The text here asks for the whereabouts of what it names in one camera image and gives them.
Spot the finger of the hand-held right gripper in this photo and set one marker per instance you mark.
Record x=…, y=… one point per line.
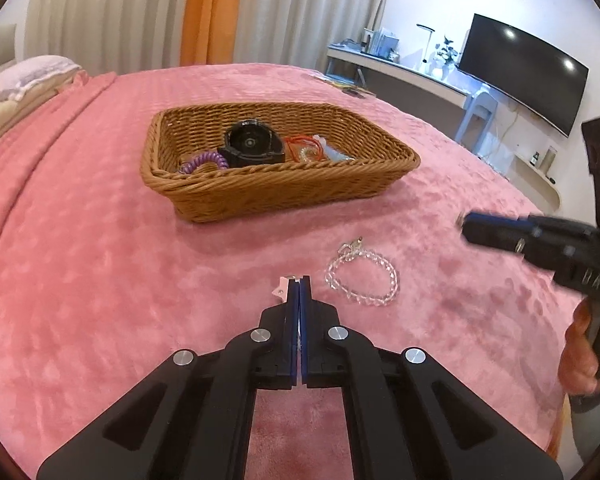
x=495, y=232

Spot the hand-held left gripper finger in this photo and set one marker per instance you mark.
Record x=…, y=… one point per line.
x=305, y=340
x=294, y=340

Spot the brown wicker basket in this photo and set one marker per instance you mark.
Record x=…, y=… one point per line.
x=280, y=195

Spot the blue hair claw clip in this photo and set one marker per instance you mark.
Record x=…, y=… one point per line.
x=336, y=156

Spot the black wrist watch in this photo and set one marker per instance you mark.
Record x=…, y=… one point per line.
x=250, y=142

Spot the person's right hand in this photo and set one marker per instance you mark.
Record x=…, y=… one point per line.
x=577, y=355

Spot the white curved shelf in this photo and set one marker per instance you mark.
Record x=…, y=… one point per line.
x=535, y=182

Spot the light blue chair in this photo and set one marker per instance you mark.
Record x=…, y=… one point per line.
x=475, y=110

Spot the black television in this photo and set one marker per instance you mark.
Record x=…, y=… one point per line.
x=525, y=72

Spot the white vase with flowers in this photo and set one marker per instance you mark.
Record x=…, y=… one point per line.
x=445, y=57

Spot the white desk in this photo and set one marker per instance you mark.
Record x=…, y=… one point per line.
x=400, y=75

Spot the white desk lamp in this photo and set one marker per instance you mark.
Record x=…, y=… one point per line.
x=425, y=47

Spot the pink plush blanket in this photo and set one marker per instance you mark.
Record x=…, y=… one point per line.
x=105, y=270

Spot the colourful booklets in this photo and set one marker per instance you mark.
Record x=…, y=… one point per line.
x=347, y=86

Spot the books on desk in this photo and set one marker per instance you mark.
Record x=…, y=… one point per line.
x=382, y=42

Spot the grey curtain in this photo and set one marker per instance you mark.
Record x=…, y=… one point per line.
x=310, y=10
x=110, y=15

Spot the orange curtain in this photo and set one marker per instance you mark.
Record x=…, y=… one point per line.
x=212, y=10

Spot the beige quilt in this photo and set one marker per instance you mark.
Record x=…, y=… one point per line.
x=10, y=117

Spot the lilac pillow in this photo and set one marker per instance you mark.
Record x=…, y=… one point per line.
x=30, y=75

